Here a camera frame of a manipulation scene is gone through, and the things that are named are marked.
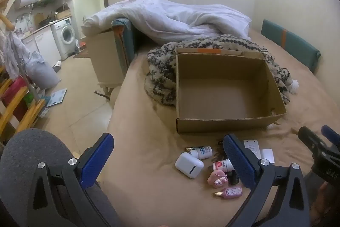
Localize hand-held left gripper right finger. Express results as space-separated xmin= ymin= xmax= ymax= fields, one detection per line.
xmin=223 ymin=133 xmax=311 ymax=227

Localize white blue label pill bottle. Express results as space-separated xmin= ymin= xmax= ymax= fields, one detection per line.
xmin=190 ymin=146 xmax=213 ymax=160

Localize white printed device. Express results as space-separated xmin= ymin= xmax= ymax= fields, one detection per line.
xmin=243 ymin=139 xmax=259 ymax=161

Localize pink heart keychain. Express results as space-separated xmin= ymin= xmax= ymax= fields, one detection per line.
xmin=207 ymin=171 xmax=229 ymax=188

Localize white kitchen counter cabinet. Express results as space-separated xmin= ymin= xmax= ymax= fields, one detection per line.
xmin=23 ymin=26 xmax=62 ymax=63

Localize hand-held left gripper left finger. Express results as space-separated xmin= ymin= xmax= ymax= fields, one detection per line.
xmin=27 ymin=133 xmax=125 ymax=227

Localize teal cushion with orange stripe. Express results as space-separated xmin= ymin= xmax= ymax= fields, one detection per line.
xmin=261 ymin=19 xmax=321 ymax=74

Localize grey stuffed bag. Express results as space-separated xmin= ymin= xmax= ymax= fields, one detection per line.
xmin=25 ymin=51 xmax=61 ymax=89

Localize white washing machine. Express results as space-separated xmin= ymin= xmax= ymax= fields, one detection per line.
xmin=50 ymin=17 xmax=77 ymax=60

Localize pink perfume bottle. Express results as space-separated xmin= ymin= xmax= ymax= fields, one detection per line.
xmin=214 ymin=187 xmax=243 ymax=199

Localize white duvet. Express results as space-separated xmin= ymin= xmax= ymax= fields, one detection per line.
xmin=81 ymin=0 xmax=252 ymax=47

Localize bathroom scale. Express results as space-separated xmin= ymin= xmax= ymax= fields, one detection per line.
xmin=46 ymin=88 xmax=68 ymax=108

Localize white red label bottle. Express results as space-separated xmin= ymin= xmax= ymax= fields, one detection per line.
xmin=212 ymin=159 xmax=235 ymax=172

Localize teal pillow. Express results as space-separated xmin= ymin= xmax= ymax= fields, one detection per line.
xmin=112 ymin=18 xmax=140 ymax=70

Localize person's right hand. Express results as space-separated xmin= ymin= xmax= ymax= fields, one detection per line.
xmin=309 ymin=180 xmax=340 ymax=227

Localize black and cream fuzzy blanket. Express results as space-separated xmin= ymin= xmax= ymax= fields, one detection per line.
xmin=144 ymin=34 xmax=299 ymax=107

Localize hanging light clothes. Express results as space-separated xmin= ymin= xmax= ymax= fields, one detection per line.
xmin=0 ymin=30 xmax=31 ymax=81

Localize wooden rack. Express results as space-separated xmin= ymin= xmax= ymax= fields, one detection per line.
xmin=0 ymin=65 xmax=47 ymax=142

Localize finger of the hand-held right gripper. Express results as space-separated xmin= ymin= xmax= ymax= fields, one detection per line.
xmin=297 ymin=126 xmax=324 ymax=154
xmin=321 ymin=124 xmax=340 ymax=150

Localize white earbuds case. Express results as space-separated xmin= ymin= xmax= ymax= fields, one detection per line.
xmin=175 ymin=152 xmax=204 ymax=179

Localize brown cardboard box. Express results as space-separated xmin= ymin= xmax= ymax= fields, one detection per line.
xmin=175 ymin=47 xmax=287 ymax=134

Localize brown hair claw clip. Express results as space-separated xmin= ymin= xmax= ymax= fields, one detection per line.
xmin=212 ymin=146 xmax=226 ymax=164

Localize cream bedside cabinet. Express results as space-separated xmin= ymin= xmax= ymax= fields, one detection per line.
xmin=84 ymin=29 xmax=130 ymax=94

